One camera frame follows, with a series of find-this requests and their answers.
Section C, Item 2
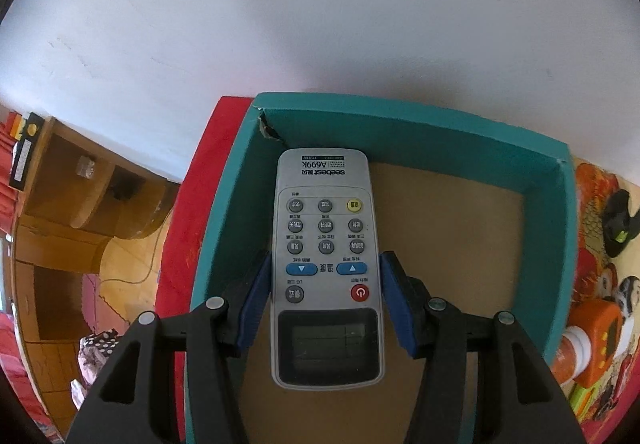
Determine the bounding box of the wooden cabinet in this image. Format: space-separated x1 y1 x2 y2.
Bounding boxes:
10 116 181 430

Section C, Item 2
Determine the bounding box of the thin floor cable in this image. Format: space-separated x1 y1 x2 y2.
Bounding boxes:
100 219 168 285

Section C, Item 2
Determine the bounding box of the black strip with yellow dot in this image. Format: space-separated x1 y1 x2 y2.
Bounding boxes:
7 111 46 190

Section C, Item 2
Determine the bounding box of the red curtain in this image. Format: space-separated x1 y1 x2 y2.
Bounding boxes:
0 116 23 205

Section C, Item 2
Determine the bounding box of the orange timer with monkey figure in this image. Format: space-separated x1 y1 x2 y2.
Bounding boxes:
570 274 640 387

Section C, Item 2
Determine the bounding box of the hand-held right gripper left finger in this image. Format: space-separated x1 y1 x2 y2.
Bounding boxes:
65 250 273 444

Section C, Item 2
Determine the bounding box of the red embroidered cloth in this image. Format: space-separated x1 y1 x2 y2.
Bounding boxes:
152 96 256 325

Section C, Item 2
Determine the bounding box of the polka dot bag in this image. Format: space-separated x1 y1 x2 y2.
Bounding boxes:
70 329 121 410

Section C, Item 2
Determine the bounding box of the grey remote control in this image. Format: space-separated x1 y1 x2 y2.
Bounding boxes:
270 149 386 390

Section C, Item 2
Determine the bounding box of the pink foam floor mat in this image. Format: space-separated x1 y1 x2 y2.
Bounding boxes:
80 271 161 340

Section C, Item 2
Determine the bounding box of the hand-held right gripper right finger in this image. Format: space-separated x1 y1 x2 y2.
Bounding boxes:
380 250 586 444

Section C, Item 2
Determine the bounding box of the teal cardboard box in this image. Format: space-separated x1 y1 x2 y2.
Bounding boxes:
182 91 576 444

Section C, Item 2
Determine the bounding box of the black key with rings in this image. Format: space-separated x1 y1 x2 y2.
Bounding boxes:
597 189 640 257

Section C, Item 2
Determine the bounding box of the green case with orange slider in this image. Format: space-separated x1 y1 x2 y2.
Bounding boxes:
565 383 603 425

